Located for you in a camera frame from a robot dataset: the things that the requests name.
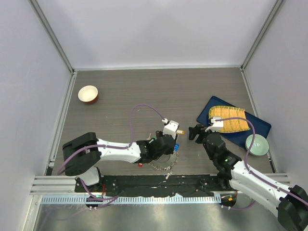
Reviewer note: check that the yellow key tag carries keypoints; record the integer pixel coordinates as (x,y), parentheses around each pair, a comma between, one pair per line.
(180,132)

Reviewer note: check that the pale green bowl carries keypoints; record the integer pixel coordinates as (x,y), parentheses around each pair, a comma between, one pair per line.
(260,145)

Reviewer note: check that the white slotted cable duct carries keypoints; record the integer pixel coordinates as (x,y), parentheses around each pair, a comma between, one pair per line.
(83,199)

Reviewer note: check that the blue metal tray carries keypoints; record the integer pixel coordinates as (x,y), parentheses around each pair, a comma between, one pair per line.
(261,127)

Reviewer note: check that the black mounting plate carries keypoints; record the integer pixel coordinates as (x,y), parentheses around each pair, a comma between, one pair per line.
(161,185)

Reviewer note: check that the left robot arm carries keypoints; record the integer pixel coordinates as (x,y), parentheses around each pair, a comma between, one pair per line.
(82,153)

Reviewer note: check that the red white bowl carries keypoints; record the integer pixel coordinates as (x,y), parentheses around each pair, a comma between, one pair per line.
(88,94)

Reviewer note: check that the blue key tag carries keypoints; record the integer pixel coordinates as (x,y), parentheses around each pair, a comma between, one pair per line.
(176,147)

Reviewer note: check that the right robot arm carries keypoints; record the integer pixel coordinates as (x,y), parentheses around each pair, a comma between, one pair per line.
(288,204)

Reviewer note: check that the yellow bamboo basket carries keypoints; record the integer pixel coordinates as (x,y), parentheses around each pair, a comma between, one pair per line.
(229,126)

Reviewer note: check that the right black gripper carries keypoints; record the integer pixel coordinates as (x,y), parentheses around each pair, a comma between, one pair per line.
(198,129)

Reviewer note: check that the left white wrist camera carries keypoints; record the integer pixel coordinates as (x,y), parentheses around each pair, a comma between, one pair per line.
(170,128)

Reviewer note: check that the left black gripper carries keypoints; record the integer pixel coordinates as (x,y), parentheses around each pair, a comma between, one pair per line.
(171,151)

